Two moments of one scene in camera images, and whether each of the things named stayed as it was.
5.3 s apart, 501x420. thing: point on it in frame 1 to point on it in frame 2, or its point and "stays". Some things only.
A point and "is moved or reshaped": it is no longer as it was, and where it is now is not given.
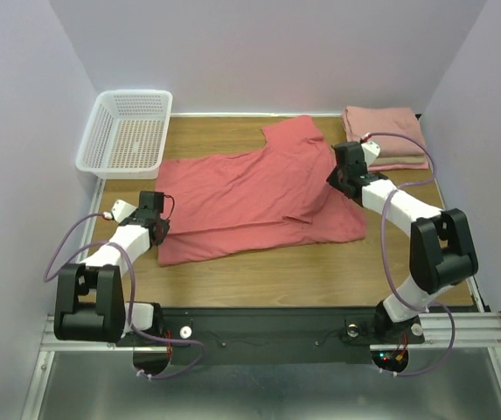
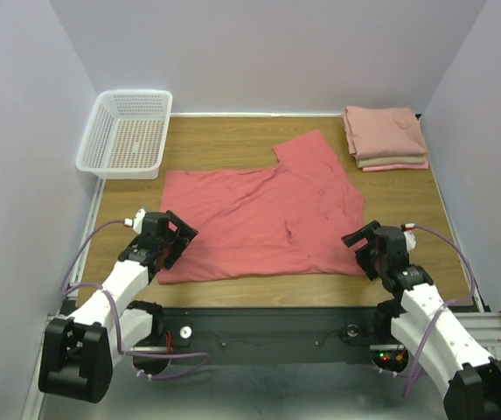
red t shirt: (275, 196) is moved or reshaped
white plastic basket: (127, 135) stays
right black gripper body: (337, 179) to (367, 252)
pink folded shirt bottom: (406, 166) stays
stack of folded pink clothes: (400, 122) stays
